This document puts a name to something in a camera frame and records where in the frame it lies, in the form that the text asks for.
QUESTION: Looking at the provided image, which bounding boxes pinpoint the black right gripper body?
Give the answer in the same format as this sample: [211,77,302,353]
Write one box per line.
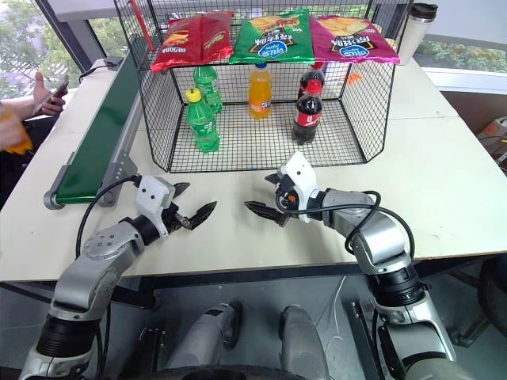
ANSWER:
[273,175,303,223]

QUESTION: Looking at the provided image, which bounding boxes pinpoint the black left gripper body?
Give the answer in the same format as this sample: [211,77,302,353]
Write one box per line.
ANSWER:
[162,202,199,235]

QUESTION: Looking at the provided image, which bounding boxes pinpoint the dark smartphone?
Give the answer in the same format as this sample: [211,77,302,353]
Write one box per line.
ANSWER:
[32,74,71,116]

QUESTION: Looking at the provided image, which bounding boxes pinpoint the green conveyor belt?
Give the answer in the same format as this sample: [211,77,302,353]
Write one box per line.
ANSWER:
[43,36,156,210]

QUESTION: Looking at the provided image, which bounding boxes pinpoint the bare person hand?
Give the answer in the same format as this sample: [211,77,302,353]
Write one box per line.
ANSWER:
[31,71,67,117]

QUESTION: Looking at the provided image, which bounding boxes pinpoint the blurred person hand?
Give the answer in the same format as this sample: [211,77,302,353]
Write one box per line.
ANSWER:
[0,111,25,150]

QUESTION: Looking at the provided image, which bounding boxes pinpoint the green soda bottle yellow cap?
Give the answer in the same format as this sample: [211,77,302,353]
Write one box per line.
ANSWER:
[185,88,221,154]

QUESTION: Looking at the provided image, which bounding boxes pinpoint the cola bottle red cap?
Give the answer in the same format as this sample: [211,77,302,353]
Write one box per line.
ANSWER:
[298,63,326,98]
[291,79,324,145]

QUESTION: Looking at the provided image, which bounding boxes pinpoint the orange soda bottle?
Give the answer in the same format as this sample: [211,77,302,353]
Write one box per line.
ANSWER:
[247,63,273,121]

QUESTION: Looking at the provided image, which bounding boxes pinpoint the silver robot leg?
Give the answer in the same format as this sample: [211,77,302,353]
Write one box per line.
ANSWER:
[165,301,243,371]
[278,304,330,380]

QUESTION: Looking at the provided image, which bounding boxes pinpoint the green chips bag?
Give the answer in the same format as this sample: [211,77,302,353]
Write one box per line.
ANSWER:
[228,8,316,66]

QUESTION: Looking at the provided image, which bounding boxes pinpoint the red chips bag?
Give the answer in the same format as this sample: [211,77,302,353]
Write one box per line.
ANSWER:
[199,10,235,65]
[151,17,204,73]

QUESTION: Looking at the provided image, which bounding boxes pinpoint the magenta chips bag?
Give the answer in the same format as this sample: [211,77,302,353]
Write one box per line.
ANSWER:
[308,14,402,67]

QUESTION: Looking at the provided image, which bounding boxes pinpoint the red bar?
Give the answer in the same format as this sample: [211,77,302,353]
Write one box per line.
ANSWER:
[130,0,156,53]

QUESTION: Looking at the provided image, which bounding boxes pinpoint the white travel tumbler black lid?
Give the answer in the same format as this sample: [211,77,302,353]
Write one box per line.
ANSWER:
[397,2,439,67]

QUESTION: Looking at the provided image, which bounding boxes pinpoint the cluttered equipment pile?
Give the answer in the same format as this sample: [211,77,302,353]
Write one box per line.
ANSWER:
[476,116,507,172]

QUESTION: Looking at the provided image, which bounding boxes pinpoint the black rounded wheel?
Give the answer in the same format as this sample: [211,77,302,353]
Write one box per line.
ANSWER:
[478,256,507,330]

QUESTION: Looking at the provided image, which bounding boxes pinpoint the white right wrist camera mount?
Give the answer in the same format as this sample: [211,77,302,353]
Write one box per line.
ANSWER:
[276,151,320,223]

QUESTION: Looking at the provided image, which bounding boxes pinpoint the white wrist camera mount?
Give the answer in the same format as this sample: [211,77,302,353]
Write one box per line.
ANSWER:
[276,151,320,223]
[135,176,177,235]

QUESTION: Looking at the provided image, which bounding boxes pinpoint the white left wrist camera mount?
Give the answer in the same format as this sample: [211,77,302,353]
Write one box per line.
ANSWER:
[135,176,177,235]

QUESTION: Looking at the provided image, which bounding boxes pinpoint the black wire mesh cage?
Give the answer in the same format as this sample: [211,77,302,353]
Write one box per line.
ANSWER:
[112,0,410,174]

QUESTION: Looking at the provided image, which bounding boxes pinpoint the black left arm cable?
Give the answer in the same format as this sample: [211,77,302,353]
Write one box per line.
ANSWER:
[75,175,140,259]

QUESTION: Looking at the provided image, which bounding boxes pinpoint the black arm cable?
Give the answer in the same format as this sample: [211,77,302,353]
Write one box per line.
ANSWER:
[343,190,415,263]
[75,175,140,259]

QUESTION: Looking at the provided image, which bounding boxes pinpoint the thin white cable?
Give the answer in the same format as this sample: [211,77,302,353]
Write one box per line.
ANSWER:
[319,275,349,330]

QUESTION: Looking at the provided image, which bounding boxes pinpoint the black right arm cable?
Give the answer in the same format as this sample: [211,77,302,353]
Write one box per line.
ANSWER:
[343,190,415,263]

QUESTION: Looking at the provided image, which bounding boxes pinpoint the black power adapter with cable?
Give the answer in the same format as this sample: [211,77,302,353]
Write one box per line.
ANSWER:
[77,55,125,85]

